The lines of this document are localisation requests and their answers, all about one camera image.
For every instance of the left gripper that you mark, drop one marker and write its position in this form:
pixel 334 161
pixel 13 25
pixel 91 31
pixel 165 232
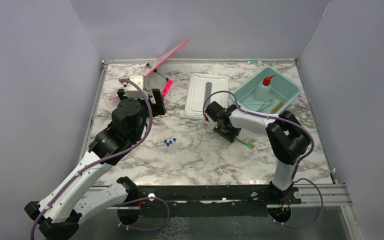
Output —
pixel 157 108

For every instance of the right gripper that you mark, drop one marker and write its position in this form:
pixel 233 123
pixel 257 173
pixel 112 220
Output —
pixel 230 136

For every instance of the green spatula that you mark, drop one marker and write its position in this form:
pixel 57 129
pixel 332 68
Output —
pixel 247 144

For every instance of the metal wire tongs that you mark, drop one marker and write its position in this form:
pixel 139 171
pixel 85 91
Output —
pixel 267 104

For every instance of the white plastic lid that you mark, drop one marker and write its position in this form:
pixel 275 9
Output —
pixel 200 86

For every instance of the red capped squeeze bottle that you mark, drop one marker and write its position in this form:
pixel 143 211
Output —
pixel 262 90

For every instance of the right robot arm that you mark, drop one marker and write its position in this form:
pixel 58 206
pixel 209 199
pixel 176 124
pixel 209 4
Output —
pixel 288 139

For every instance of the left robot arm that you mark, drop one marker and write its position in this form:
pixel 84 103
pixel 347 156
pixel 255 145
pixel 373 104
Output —
pixel 59 215

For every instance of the pink acrylic stand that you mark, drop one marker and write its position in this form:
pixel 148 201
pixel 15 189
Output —
pixel 141 79

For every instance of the clear test tube rack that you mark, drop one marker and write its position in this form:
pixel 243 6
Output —
pixel 181 146

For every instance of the teal plastic bin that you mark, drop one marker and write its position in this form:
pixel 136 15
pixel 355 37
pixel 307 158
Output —
pixel 283 88

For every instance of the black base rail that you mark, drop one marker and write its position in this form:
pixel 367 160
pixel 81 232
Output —
pixel 196 201

